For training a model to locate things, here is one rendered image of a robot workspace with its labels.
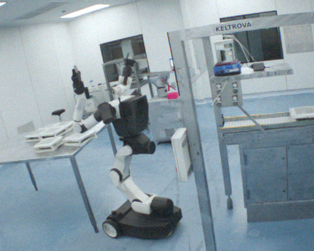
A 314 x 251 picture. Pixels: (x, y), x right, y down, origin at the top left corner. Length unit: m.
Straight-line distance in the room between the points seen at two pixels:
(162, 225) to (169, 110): 2.52
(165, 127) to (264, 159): 2.71
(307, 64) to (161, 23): 3.72
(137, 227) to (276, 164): 1.32
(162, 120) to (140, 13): 3.69
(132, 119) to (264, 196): 1.29
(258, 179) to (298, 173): 0.35
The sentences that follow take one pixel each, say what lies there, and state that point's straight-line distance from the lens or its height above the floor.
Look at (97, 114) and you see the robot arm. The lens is 2.31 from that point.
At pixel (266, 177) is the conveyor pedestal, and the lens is 2.54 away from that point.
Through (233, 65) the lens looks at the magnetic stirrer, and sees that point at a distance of 2.22.
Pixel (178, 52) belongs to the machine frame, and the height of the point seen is 1.60.
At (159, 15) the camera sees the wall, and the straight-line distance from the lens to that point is 7.61.
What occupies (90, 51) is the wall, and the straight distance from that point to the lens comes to 8.56.
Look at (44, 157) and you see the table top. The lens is 2.87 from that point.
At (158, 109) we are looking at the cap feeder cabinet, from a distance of 4.83.
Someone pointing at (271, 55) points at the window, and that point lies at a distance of 7.22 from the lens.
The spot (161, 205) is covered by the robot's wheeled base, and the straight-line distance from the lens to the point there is 2.64.
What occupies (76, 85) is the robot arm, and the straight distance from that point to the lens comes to 2.27.
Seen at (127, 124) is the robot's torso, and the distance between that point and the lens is 2.38.
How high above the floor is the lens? 1.67
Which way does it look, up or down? 16 degrees down
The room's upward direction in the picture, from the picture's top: 11 degrees counter-clockwise
